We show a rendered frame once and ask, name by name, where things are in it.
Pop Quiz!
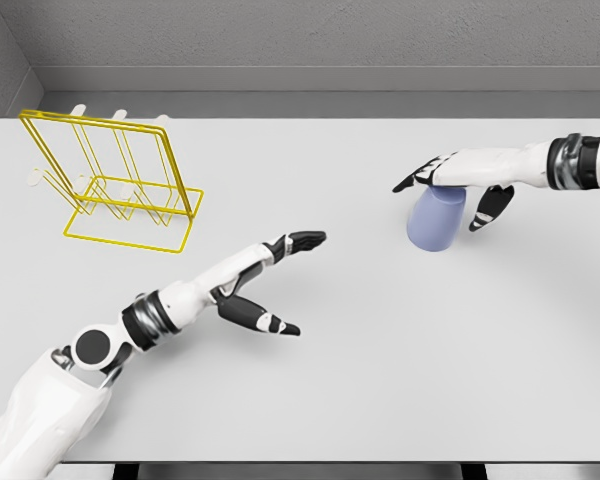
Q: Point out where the lavender blue cup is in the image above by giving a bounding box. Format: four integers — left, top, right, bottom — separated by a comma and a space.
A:
405, 185, 468, 253

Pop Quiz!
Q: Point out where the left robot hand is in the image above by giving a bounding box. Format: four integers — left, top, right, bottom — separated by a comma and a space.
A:
195, 230, 328, 338

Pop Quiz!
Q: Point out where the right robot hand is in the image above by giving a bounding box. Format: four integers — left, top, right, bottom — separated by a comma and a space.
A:
391, 148, 519, 233

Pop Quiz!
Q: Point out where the yellow wire cup holder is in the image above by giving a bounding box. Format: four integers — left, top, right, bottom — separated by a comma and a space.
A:
18, 102, 205, 254

